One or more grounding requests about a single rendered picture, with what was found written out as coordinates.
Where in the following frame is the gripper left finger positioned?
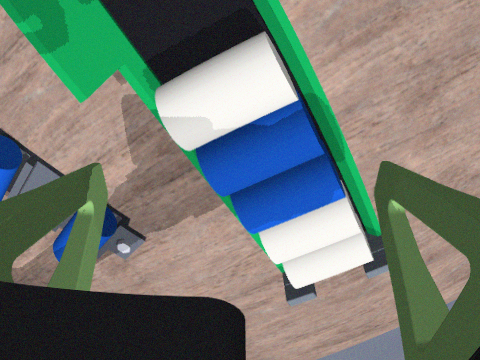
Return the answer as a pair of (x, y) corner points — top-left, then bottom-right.
(0, 163), (108, 291)

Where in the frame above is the white cylinder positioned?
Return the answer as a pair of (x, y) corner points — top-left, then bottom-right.
(155, 31), (299, 151)
(282, 214), (374, 289)
(259, 180), (362, 264)

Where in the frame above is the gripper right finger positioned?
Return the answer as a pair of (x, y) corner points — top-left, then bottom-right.
(374, 161), (480, 360)

